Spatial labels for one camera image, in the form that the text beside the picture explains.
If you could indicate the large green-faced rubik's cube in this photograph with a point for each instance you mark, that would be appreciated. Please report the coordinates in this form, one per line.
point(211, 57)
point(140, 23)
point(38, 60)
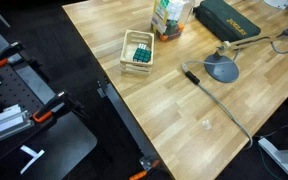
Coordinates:
point(142, 55)

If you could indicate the light wooden slatted crate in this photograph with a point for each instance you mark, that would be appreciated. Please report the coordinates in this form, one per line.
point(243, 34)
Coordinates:
point(125, 53)

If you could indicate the small clear plastic cup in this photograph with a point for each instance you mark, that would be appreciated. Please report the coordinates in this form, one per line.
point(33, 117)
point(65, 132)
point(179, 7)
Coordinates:
point(206, 124)

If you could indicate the clear plastic toy package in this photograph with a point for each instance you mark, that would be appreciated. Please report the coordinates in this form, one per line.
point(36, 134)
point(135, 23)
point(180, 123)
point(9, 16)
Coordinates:
point(170, 16)

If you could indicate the grey round lamp base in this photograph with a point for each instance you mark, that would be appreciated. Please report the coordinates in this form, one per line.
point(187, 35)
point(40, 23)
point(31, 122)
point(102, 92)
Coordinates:
point(222, 70)

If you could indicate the dark grey rounded plate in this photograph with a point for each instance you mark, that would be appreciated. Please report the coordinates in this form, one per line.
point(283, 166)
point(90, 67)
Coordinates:
point(67, 143)

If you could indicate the dark green zipped case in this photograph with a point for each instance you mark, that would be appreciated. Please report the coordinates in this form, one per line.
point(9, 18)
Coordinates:
point(225, 20)

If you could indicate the black perforated mounting board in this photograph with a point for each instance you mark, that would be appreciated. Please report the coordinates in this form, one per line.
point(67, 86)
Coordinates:
point(14, 90)

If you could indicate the white metal table leg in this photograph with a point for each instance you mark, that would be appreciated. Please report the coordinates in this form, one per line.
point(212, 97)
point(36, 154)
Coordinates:
point(280, 156)

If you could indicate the white round object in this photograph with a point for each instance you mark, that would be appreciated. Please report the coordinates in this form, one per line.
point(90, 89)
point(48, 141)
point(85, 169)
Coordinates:
point(277, 3)

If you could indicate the aluminium extrusion rail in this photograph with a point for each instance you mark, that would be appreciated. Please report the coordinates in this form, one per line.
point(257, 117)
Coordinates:
point(4, 125)

